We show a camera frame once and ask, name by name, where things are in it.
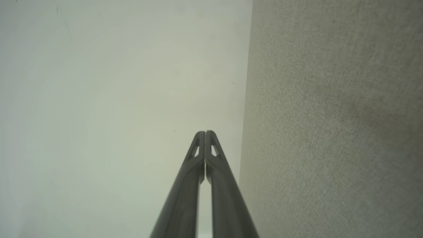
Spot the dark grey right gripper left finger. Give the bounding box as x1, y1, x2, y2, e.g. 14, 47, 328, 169
149, 131, 206, 238

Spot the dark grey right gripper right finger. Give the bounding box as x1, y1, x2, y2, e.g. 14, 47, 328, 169
205, 130, 259, 238

